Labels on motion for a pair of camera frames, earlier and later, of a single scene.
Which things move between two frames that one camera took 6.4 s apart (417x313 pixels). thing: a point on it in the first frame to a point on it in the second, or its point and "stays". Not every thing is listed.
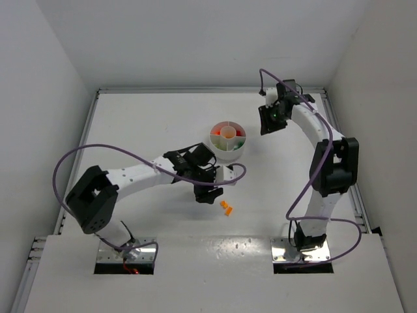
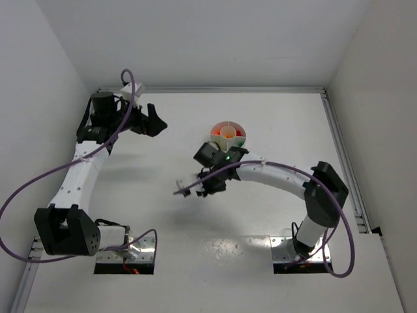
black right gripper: [271, 122] to [212, 185]
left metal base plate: [107, 253] stays
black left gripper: [208, 195] to [144, 119]
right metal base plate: [282, 251] stays
